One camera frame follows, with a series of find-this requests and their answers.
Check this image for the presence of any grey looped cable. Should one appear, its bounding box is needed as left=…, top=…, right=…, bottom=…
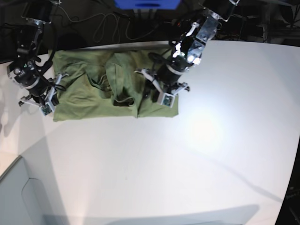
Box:
left=93, top=11, right=162, bottom=43

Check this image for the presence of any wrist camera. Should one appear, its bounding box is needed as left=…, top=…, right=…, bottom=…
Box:
left=157, top=92, right=176, bottom=108
left=40, top=102, right=55, bottom=116

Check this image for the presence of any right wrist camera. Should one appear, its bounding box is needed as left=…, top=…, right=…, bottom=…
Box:
left=40, top=102, right=55, bottom=116

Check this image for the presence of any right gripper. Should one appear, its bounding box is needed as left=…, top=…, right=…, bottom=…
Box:
left=18, top=72, right=69, bottom=110

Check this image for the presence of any green T-shirt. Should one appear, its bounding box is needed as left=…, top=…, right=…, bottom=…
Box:
left=53, top=49, right=179, bottom=122

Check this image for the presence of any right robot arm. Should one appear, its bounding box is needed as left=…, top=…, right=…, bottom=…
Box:
left=7, top=0, right=68, bottom=116

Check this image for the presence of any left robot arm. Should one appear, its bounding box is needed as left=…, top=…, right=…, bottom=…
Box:
left=135, top=0, right=239, bottom=108

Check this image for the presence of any blue box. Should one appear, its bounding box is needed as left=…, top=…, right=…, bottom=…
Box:
left=114, top=0, right=181, bottom=10

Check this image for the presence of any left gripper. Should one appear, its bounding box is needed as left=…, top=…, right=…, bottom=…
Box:
left=134, top=64, right=190, bottom=103

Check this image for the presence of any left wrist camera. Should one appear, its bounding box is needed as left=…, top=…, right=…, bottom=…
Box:
left=157, top=92, right=176, bottom=108

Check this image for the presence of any grey cabinet corner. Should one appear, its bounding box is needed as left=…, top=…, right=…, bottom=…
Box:
left=0, top=157, right=46, bottom=225

